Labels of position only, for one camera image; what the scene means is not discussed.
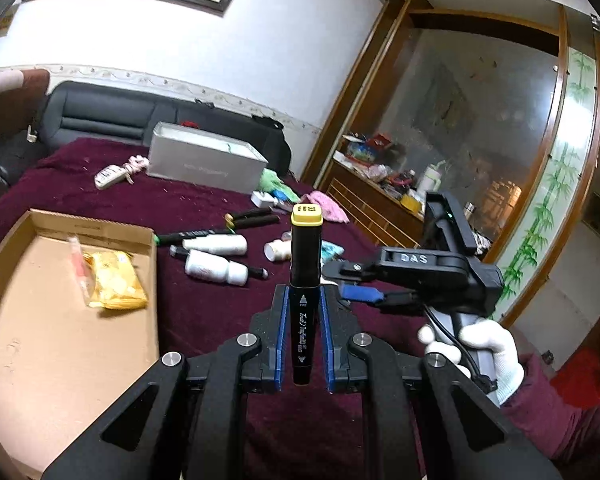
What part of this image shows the yellow snack packet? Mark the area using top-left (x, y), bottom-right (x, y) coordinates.
top-left (82, 251), bottom-right (149, 311)

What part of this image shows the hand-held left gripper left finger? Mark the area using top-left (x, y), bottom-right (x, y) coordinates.
top-left (42, 284), bottom-right (291, 480)

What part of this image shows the maroon velvet cloth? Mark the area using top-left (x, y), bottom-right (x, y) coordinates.
top-left (0, 137), bottom-right (431, 480)

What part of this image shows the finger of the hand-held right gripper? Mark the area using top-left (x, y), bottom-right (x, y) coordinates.
top-left (339, 284), bottom-right (417, 307)
top-left (324, 258), bottom-right (383, 286)

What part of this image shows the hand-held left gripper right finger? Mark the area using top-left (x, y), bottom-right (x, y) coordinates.
top-left (321, 284), bottom-right (563, 480)

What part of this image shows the white bottle with red label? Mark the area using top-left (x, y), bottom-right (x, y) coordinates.
top-left (184, 251), bottom-right (250, 287)

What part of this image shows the yellow jar with white lid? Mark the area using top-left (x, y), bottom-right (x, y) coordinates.
top-left (263, 237), bottom-right (294, 263)

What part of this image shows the black leather sofa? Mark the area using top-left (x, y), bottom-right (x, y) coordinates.
top-left (30, 80), bottom-right (292, 177)

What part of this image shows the white and green thermos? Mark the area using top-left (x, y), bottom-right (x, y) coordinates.
top-left (417, 161), bottom-right (447, 194)

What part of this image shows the black cable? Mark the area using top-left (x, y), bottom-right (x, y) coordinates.
top-left (422, 304), bottom-right (497, 395)

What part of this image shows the wooden glass cabinet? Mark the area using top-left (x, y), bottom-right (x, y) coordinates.
top-left (300, 0), bottom-right (600, 328)

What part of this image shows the brown and white armchair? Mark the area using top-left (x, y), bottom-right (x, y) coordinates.
top-left (0, 68), bottom-right (52, 137)

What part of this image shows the person's right forearm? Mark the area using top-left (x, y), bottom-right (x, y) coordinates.
top-left (500, 352), bottom-right (600, 462)

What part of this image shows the pink soft toy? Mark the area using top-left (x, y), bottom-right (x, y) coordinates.
top-left (122, 155), bottom-right (150, 182)

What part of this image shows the white remote control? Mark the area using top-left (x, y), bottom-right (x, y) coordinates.
top-left (94, 163), bottom-right (131, 190)

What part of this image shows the clear plastic packet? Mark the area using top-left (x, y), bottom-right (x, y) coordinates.
top-left (66, 236), bottom-right (95, 307)

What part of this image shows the pink cloth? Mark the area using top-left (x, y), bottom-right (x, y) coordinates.
top-left (306, 190), bottom-right (351, 224)

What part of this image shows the grey rectangular box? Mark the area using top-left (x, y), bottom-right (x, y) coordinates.
top-left (146, 121), bottom-right (270, 195)

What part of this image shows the person's right hand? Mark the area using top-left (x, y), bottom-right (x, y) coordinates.
top-left (418, 319), bottom-right (525, 407)

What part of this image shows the green cloth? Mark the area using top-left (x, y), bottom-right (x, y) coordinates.
top-left (256, 167), bottom-right (297, 202)

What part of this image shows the bamboo print glass panel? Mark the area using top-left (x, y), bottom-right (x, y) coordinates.
top-left (494, 46), bottom-right (600, 322)

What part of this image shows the shallow cardboard box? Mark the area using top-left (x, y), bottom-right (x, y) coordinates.
top-left (0, 208), bottom-right (162, 480)

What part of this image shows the red cloth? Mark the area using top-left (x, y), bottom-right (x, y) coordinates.
top-left (550, 347), bottom-right (600, 412)

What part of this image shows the black marker with green end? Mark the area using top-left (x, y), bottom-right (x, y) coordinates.
top-left (152, 229), bottom-right (232, 249)

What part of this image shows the black marker with yellow cap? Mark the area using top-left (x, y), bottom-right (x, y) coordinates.
top-left (288, 202), bottom-right (326, 387)

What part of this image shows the blue cartoon tissue pack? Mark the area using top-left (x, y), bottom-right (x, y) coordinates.
top-left (321, 240), bottom-right (347, 267)

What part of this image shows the plain white bottle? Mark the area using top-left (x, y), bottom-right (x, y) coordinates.
top-left (182, 234), bottom-right (249, 256)

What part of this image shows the black marker with gold ends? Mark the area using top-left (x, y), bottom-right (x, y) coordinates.
top-left (232, 214), bottom-right (282, 229)
top-left (224, 211), bottom-right (273, 223)

